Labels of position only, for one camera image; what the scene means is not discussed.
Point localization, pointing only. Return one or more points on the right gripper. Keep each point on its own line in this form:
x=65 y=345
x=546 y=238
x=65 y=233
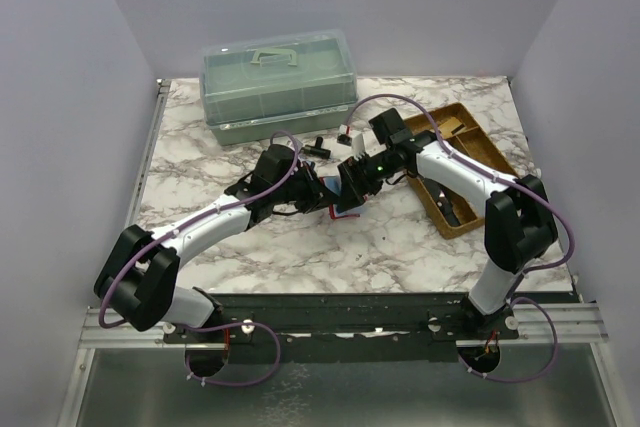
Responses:
x=353 y=179

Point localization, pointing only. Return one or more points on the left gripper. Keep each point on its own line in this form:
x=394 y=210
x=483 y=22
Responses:
x=311 y=192

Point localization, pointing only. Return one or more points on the red card holder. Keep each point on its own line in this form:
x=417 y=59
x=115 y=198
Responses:
x=350 y=196

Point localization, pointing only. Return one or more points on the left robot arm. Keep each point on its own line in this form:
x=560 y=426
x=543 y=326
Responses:
x=139 y=278

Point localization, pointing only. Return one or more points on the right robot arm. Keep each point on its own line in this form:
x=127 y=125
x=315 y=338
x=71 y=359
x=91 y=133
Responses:
x=518 y=225

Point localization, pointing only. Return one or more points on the black T-shaped pipe fitting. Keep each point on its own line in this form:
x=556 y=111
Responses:
x=316 y=150

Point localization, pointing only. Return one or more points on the black tool in tray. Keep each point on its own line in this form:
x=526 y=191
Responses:
x=446 y=208

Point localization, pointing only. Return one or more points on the brown woven tray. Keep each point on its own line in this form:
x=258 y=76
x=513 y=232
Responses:
x=468 y=176

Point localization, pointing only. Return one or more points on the green plastic storage box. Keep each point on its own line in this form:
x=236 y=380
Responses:
x=298 y=83

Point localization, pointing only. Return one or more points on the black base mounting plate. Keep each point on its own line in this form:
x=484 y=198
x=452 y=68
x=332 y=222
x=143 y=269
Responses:
x=345 y=328

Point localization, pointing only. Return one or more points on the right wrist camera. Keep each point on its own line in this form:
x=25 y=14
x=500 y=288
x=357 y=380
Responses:
x=356 y=143

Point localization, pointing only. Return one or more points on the aluminium rail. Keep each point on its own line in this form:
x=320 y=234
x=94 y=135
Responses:
x=577 y=323

